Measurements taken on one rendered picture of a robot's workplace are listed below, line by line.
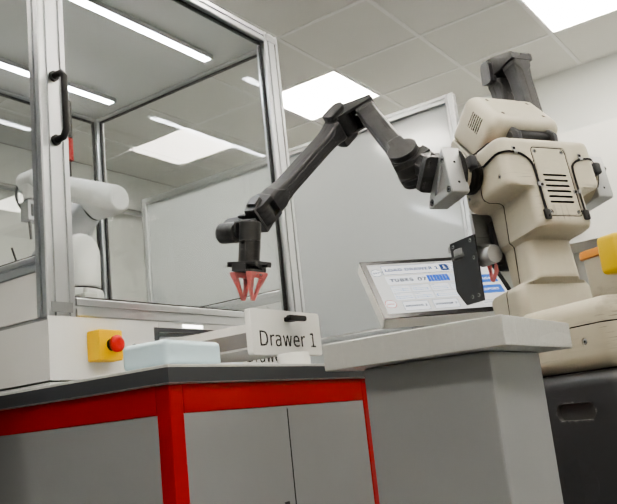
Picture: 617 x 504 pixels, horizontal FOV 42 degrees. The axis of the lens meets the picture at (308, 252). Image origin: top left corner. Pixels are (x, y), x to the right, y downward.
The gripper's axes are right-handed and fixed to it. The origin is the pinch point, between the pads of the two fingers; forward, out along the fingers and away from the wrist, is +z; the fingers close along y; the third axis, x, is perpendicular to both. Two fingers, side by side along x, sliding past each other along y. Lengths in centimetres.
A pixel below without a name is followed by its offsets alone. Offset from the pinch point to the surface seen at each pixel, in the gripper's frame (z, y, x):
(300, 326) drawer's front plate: 7.2, -12.6, -6.0
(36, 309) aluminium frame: 5, 23, 47
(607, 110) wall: -138, 9, -368
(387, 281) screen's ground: -9, 9, -87
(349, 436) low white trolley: 29, -45, 20
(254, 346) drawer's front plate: 12.0, -13.9, 13.6
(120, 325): 7.9, 18.3, 26.2
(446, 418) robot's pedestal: 19, -84, 57
